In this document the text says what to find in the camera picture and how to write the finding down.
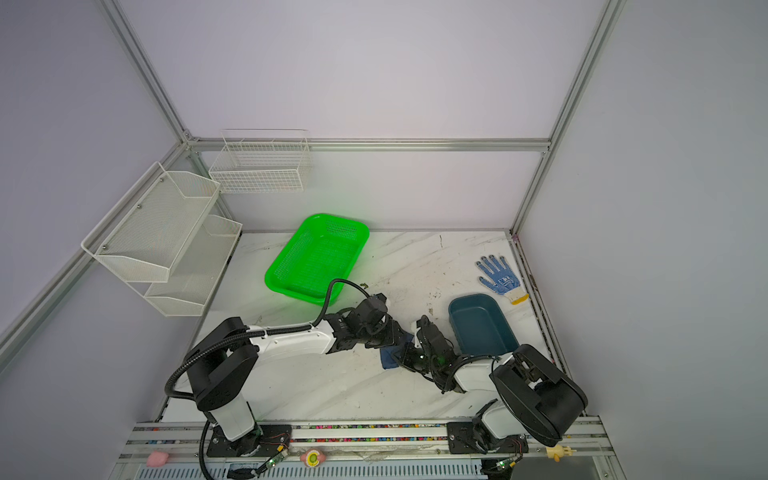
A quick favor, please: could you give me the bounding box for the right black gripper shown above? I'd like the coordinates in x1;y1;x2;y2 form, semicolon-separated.
388;343;440;374

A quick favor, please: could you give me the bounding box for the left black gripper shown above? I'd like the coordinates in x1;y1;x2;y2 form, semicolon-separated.
359;319;408;350

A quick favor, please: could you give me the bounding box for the dark blue paper napkin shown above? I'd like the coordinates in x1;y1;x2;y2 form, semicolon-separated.
379;333;414;370

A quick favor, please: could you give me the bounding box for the dark teal plastic tray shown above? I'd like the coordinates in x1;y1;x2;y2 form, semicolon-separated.
448;294;520;356

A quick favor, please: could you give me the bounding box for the green plastic perforated basket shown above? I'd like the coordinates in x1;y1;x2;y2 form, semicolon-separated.
264;214;370;305

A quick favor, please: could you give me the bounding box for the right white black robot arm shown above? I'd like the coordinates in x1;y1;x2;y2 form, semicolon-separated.
382;341;588;453

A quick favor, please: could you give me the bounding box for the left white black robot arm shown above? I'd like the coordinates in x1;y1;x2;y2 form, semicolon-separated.
182;309;412;443

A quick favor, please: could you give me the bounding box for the blue white work glove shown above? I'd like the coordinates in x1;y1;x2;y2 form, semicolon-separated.
475;255;529;305

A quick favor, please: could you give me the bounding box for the pink green round toy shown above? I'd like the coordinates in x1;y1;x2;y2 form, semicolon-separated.
300;449;326;468

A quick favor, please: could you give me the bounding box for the yellow toy figure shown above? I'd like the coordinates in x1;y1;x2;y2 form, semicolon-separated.
546;444;577;462

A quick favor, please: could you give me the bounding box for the white mesh two-tier shelf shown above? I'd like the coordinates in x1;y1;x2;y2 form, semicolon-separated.
81;162;242;317

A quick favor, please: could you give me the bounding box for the pink toy figure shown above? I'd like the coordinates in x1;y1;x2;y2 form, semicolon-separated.
146;451;169;468

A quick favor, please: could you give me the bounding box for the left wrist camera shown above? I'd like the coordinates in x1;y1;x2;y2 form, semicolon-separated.
348;293;388;336

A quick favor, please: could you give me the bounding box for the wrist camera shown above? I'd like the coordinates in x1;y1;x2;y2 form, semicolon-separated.
348;293;388;336
416;315;456;361

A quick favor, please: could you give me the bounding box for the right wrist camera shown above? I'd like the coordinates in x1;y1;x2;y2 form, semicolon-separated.
416;315;456;361

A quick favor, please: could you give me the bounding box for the aluminium front rail frame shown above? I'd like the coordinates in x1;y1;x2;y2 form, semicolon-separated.
110;416;625;479

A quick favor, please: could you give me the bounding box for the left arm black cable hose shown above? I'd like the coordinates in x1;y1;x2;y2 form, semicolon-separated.
164;278;370;480

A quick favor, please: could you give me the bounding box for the white wire wall basket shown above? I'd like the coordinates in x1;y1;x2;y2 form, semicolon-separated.
209;129;312;194

